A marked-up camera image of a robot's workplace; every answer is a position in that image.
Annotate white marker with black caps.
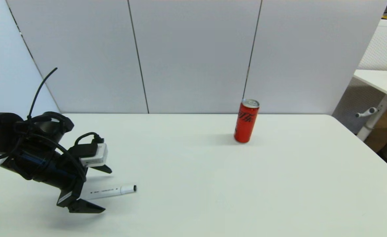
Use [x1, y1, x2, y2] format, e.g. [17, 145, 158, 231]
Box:
[81, 185, 137, 200]

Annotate red soda can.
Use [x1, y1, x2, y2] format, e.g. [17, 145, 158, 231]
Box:
[234, 99, 260, 144]

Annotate brown cardboard box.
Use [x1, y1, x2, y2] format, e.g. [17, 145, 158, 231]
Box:
[364, 110, 387, 153]

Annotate white side table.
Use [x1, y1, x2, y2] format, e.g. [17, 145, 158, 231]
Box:
[353, 69, 387, 142]

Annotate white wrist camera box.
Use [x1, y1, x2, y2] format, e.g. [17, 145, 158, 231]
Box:
[68, 143, 109, 167]

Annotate black camera cable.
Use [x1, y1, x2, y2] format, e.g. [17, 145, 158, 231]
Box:
[74, 132, 105, 146]

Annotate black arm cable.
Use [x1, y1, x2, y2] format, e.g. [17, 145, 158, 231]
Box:
[0, 67, 88, 181]

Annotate white table crank handle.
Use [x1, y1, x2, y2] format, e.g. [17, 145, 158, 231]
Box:
[355, 107, 377, 119]

